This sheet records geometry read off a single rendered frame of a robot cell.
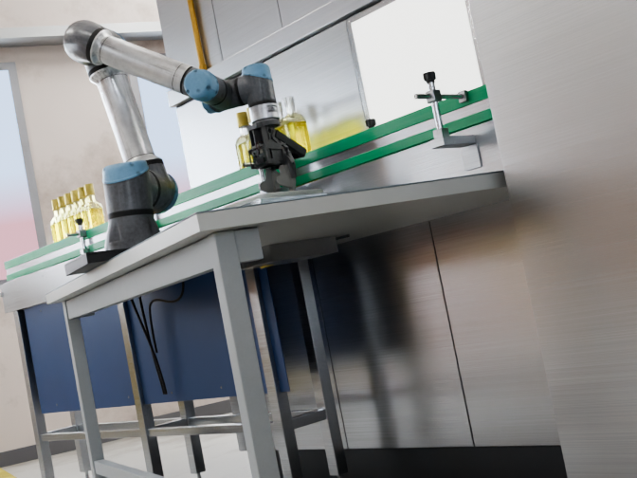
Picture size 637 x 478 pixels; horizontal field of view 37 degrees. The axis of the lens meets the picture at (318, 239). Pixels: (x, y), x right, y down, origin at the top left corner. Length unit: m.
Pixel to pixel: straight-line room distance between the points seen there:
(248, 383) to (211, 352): 1.19
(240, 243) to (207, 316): 1.17
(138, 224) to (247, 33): 0.95
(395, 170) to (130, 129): 0.73
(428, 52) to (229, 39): 0.89
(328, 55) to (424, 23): 0.37
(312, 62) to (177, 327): 0.93
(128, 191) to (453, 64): 0.88
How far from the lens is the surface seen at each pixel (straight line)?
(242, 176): 2.69
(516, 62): 1.92
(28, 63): 5.95
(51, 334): 3.82
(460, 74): 2.46
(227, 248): 1.73
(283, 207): 1.74
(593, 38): 1.83
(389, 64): 2.62
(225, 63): 3.18
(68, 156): 5.84
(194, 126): 3.37
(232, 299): 1.72
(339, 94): 2.75
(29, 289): 3.89
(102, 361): 3.50
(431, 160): 2.28
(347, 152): 2.50
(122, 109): 2.63
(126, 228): 2.41
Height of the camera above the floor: 0.55
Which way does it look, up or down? 4 degrees up
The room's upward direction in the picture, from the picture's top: 11 degrees counter-clockwise
